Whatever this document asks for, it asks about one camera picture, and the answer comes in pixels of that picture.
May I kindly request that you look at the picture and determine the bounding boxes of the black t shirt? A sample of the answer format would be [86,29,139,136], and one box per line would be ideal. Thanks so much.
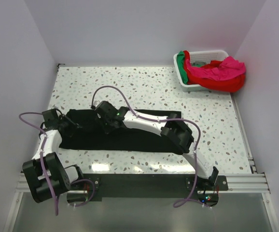
[59,109,182,155]

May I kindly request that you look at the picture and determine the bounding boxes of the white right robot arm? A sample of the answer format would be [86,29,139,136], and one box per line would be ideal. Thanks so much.
[92,101,219,190]

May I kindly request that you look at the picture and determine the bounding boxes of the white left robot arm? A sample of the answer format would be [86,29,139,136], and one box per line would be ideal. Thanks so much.
[22,108,85,203]

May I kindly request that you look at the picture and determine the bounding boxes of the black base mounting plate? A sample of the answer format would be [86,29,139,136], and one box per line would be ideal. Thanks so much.
[67,174,229,206]

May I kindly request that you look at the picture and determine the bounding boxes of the green t shirt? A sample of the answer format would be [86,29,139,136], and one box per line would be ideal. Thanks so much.
[176,51,188,85]

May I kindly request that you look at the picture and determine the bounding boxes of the white plastic laundry basket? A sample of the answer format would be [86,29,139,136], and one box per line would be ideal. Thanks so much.
[173,50,228,92]

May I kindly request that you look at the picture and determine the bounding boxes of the pink t shirt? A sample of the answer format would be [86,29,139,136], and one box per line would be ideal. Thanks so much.
[185,56,246,82]

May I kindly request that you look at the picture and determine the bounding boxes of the red t shirt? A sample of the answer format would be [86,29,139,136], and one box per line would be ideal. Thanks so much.
[182,50,246,93]

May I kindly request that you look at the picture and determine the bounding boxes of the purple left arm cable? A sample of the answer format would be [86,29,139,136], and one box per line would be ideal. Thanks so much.
[18,112,97,216]

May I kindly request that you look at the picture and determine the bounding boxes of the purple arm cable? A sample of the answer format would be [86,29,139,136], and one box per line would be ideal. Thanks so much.
[90,86,202,209]
[18,112,97,216]

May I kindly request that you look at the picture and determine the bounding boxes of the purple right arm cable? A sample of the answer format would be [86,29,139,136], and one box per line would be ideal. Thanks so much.
[90,86,202,209]

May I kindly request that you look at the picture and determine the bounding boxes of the aluminium frame rail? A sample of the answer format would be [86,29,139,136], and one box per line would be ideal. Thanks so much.
[15,172,272,193]

